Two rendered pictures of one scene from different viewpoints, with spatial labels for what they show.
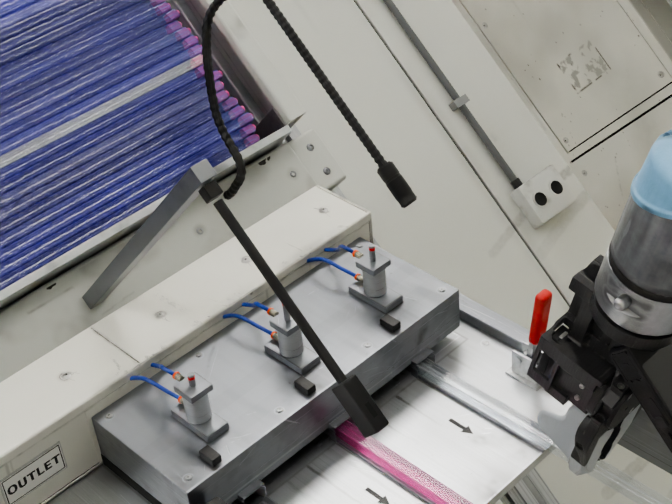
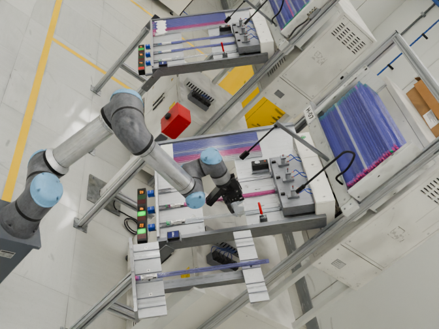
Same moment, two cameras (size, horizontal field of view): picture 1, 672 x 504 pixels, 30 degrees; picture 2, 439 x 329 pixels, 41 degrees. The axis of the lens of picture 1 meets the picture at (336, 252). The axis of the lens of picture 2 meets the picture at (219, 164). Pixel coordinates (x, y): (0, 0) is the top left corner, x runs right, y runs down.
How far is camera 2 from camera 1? 2.65 m
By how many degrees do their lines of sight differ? 91
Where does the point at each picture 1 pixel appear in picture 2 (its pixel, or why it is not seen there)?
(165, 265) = (330, 172)
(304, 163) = (347, 202)
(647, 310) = not seen: hidden behind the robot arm
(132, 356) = (304, 158)
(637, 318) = not seen: hidden behind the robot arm
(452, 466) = (253, 200)
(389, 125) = not seen: outside the picture
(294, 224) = (323, 190)
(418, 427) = (266, 200)
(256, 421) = (276, 170)
